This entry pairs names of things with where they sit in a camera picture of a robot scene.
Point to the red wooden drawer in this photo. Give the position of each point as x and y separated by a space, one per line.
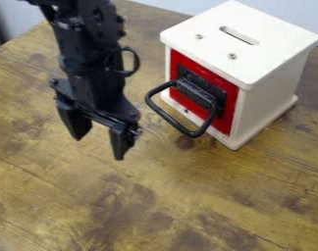
201 91

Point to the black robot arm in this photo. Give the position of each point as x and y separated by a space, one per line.
87 28

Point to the white wooden cabinet box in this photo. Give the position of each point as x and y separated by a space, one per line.
253 50

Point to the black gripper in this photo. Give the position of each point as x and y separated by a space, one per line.
93 98

